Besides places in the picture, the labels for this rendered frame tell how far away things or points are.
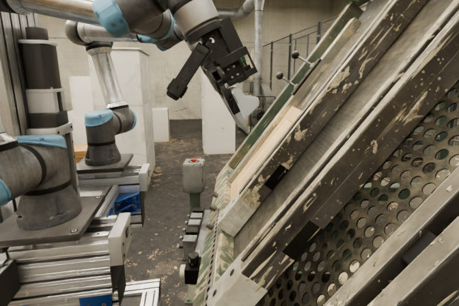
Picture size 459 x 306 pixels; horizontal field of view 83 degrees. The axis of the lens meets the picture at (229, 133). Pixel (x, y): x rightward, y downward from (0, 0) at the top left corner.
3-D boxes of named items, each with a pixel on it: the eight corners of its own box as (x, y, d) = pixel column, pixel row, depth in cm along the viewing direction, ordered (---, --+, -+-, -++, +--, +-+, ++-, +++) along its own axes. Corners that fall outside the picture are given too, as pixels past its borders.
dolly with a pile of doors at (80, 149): (74, 160, 456) (72, 143, 450) (105, 159, 464) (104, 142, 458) (57, 173, 397) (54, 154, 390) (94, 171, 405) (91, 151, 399)
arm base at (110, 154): (79, 167, 113) (76, 145, 111) (91, 156, 127) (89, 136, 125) (116, 164, 115) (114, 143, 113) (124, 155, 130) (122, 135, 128)
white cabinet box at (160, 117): (145, 138, 628) (143, 108, 613) (170, 136, 637) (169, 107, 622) (142, 142, 584) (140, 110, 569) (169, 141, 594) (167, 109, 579)
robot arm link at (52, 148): (80, 174, 77) (74, 129, 74) (46, 194, 64) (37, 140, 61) (42, 173, 78) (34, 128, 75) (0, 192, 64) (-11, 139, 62)
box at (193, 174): (186, 186, 165) (185, 158, 161) (205, 186, 164) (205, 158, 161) (182, 194, 153) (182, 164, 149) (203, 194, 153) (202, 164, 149)
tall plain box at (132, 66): (117, 169, 411) (106, 53, 375) (157, 167, 421) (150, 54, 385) (100, 194, 325) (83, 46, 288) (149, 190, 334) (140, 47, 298)
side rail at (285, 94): (242, 171, 162) (227, 162, 161) (363, 16, 142) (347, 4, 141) (242, 175, 156) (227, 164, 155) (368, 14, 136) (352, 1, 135)
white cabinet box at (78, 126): (91, 146, 551) (87, 112, 536) (121, 145, 561) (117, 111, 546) (76, 157, 474) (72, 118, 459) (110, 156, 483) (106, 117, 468)
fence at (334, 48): (233, 182, 137) (227, 177, 136) (356, 24, 119) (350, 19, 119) (233, 186, 132) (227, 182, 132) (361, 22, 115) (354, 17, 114)
